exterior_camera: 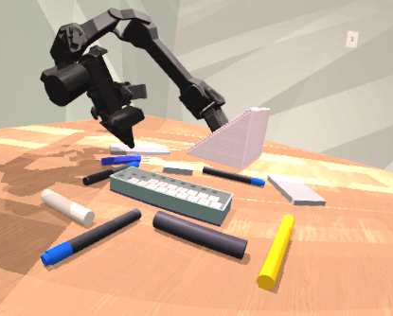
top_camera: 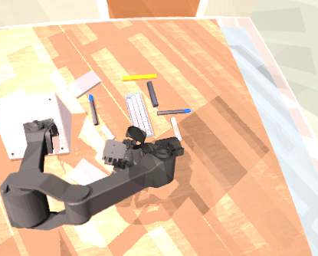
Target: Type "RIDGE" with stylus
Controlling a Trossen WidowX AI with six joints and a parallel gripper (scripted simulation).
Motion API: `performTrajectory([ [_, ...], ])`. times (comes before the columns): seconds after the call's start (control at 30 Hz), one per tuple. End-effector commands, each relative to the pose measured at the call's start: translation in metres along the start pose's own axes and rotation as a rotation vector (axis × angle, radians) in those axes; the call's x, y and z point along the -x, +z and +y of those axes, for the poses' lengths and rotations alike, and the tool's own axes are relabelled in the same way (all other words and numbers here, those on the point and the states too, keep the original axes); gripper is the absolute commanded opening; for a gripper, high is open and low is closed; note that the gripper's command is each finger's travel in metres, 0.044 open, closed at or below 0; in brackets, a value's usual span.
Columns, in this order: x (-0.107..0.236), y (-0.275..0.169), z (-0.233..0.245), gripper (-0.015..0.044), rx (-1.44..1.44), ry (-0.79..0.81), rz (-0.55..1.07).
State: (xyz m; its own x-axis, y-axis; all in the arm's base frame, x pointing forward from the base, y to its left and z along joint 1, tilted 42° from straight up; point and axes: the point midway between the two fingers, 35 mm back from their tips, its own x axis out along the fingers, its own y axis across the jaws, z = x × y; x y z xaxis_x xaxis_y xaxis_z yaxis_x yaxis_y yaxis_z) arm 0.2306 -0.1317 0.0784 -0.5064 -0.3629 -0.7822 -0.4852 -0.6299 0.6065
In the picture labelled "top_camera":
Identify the white cylinder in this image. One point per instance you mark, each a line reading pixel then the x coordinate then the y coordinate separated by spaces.
pixel 176 129

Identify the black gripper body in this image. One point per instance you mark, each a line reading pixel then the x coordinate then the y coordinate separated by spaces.
pixel 137 135

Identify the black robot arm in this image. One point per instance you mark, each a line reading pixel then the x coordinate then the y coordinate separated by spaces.
pixel 25 192

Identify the yellow cylinder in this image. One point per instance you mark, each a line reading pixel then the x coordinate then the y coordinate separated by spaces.
pixel 139 77

